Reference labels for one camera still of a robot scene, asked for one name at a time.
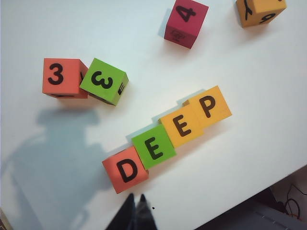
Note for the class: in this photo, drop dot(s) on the orange letter block Y 3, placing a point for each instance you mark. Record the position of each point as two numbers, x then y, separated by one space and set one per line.
57 76

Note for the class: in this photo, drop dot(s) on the yellow letter block alligator E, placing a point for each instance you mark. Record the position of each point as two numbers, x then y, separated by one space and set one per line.
182 129

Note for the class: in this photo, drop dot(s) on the yellow letter block A 9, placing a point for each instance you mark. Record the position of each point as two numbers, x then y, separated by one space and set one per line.
261 12

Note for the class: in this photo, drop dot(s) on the green letter block D 3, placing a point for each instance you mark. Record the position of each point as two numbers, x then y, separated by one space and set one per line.
103 81

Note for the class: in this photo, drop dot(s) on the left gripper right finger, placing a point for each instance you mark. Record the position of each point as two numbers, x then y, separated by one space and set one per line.
144 218

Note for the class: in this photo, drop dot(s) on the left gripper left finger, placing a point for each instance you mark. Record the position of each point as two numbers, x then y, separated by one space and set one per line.
124 218

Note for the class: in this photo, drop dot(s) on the yellow letter block P 3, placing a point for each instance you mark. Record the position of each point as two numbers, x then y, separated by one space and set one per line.
208 107

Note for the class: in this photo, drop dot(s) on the green letter block E 7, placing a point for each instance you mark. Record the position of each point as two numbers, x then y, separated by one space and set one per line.
153 148

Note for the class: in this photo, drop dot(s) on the orange letter block D 2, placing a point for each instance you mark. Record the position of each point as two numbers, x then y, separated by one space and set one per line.
124 172

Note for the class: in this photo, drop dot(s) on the red letter block B 4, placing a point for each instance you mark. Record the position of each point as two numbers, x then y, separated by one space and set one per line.
184 21

